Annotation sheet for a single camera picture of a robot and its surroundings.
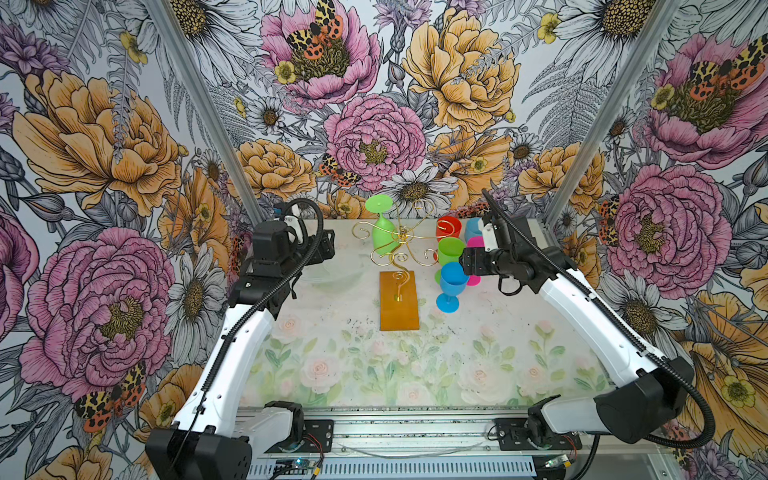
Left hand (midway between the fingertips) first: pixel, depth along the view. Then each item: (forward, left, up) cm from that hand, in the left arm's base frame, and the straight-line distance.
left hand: (319, 245), depth 75 cm
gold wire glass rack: (+42, -26, -28) cm, 57 cm away
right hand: (-3, -39, -6) cm, 40 cm away
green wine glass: (+9, -36, -13) cm, 39 cm away
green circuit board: (-41, +4, -30) cm, 51 cm away
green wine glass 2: (+9, -16, -6) cm, 19 cm away
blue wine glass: (-1, -35, -14) cm, 38 cm away
